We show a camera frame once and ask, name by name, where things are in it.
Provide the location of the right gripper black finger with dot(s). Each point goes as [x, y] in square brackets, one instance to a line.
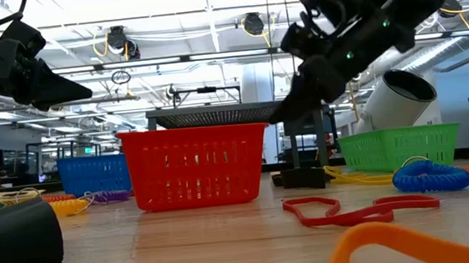
[300, 99]

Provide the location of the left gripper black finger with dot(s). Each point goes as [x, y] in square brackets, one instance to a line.
[58, 90]

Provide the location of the grey perforated metal riser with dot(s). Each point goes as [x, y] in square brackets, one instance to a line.
[216, 116]

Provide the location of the blue plastic basket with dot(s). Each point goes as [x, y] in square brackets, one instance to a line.
[92, 175]

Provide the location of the yellow rubber band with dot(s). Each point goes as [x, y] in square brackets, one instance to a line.
[351, 178]

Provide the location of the red plastic basket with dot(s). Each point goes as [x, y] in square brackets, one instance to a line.
[195, 170]

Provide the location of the red rubber band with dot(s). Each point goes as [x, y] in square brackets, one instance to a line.
[355, 219]

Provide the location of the small black block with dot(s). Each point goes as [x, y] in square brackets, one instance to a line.
[21, 242]

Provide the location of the green plastic basket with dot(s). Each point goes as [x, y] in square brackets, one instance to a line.
[391, 146]

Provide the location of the black camera gantry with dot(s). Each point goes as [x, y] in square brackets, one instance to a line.
[206, 89]

